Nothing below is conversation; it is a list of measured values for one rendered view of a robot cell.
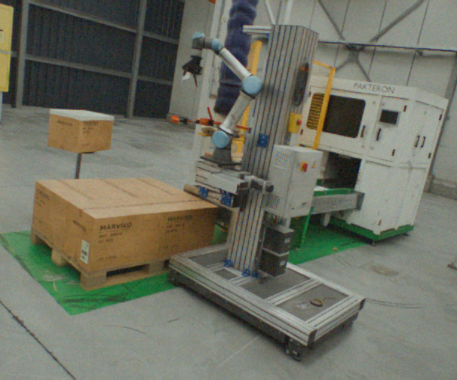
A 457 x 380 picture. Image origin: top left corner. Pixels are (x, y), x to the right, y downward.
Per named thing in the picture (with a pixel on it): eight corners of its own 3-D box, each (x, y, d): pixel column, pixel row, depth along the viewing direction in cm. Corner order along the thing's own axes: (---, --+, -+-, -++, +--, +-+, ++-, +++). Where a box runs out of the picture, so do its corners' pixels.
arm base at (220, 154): (235, 161, 314) (237, 148, 311) (222, 161, 302) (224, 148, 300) (220, 157, 323) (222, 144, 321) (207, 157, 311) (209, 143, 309)
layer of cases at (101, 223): (147, 213, 447) (152, 177, 438) (211, 248, 382) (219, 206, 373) (31, 225, 360) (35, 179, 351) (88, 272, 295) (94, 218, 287)
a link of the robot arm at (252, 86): (225, 149, 304) (266, 82, 290) (222, 151, 290) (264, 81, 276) (212, 141, 305) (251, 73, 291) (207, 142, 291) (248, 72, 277)
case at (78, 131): (82, 142, 520) (85, 110, 511) (110, 149, 509) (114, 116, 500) (47, 145, 464) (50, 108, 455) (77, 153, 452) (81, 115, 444)
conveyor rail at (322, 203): (352, 206, 543) (356, 192, 539) (356, 207, 540) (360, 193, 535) (230, 224, 375) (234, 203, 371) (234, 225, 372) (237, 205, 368)
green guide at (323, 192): (349, 193, 545) (351, 186, 543) (357, 195, 538) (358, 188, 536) (274, 200, 429) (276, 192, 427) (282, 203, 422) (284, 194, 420)
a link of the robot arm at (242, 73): (268, 86, 301) (219, 38, 301) (266, 85, 291) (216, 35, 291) (256, 98, 304) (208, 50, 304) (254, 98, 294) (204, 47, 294)
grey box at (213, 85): (219, 96, 493) (223, 70, 487) (222, 96, 490) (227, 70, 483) (207, 94, 479) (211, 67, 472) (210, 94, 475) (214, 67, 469)
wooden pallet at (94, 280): (145, 226, 450) (147, 213, 447) (209, 263, 385) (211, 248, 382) (29, 240, 363) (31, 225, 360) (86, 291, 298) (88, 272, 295)
